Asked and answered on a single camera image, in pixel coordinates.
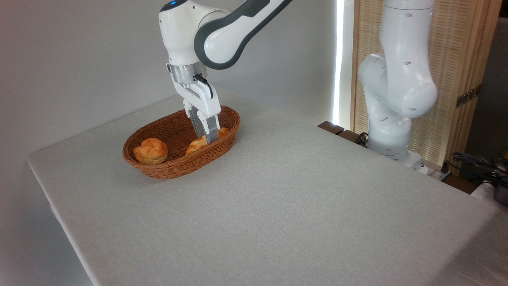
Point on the round golden bread roll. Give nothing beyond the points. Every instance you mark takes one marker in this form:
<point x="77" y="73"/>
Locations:
<point x="150" y="151"/>

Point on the long braided bread loaf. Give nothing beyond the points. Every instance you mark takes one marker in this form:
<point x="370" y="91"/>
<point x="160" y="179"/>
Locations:
<point x="194" y="146"/>

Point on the wooden slatted folding screen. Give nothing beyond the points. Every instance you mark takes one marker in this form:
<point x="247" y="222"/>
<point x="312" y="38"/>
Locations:
<point x="464" y="51"/>

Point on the black screen hinge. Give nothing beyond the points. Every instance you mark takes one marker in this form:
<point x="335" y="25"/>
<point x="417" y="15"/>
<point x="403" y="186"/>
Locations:
<point x="468" y="96"/>

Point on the grey linen tablecloth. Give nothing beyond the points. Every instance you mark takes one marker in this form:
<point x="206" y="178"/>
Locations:
<point x="278" y="206"/>

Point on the brown wicker basket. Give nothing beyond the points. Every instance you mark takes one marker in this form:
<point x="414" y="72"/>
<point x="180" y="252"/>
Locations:
<point x="174" y="169"/>

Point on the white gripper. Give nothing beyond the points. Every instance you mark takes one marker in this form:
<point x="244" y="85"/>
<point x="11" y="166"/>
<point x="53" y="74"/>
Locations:
<point x="204" y="101"/>

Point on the dark wooden bench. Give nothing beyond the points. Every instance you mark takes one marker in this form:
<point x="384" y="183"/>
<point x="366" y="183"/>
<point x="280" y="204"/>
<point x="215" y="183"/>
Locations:
<point x="331" y="127"/>

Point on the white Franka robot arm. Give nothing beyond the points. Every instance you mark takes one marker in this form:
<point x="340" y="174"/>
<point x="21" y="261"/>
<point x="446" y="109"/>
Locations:
<point x="222" y="35"/>

